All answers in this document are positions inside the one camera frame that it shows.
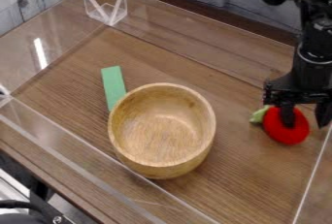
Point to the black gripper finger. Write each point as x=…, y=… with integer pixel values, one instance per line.
x=323, y=114
x=287, y=115

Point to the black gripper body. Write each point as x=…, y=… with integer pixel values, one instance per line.
x=283, y=90

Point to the red felt fruit green stem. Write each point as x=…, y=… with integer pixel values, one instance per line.
x=289, y=131

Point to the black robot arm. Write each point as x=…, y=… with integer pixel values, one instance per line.
x=307, y=85

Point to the round wooden bowl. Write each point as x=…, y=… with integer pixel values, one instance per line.
x=161, y=128

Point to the clear acrylic tray walls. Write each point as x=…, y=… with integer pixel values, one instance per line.
x=252, y=182

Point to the green flat strip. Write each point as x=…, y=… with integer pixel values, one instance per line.
x=115, y=87

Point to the black table leg bracket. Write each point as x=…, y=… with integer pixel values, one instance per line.
x=41, y=195

